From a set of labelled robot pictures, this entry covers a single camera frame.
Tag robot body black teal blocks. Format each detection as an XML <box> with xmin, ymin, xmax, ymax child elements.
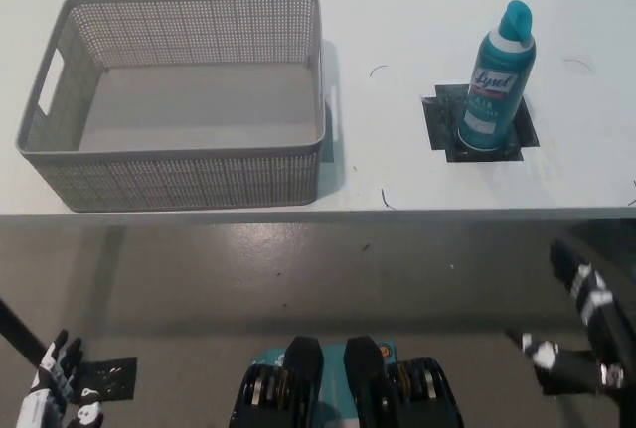
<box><xmin>228</xmin><ymin>336</ymin><xmax>468</xmax><ymax>428</ymax></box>

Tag black floor tape patch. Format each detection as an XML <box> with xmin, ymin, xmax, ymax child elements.
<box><xmin>539</xmin><ymin>365</ymin><xmax>600</xmax><ymax>396</ymax></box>
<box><xmin>69</xmin><ymin>357</ymin><xmax>139</xmax><ymax>402</ymax></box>

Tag black table leg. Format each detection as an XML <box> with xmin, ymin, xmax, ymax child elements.
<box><xmin>0</xmin><ymin>295</ymin><xmax>47</xmax><ymax>365</ymax></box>

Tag black tape patch on table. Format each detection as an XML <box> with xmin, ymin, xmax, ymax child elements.
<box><xmin>421</xmin><ymin>83</ymin><xmax>541</xmax><ymax>164</ymax></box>

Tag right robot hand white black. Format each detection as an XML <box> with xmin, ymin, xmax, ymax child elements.
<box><xmin>506</xmin><ymin>238</ymin><xmax>627</xmax><ymax>393</ymax></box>

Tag grey perforated plastic basket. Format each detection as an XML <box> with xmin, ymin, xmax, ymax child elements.
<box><xmin>14</xmin><ymin>0</ymin><xmax>342</xmax><ymax>214</ymax></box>

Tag teal Lysol air spray can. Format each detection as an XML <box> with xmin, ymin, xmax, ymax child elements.
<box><xmin>456</xmin><ymin>0</ymin><xmax>539</xmax><ymax>152</ymax></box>

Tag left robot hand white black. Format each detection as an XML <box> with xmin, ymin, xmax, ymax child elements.
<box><xmin>14</xmin><ymin>328</ymin><xmax>106</xmax><ymax>428</ymax></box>

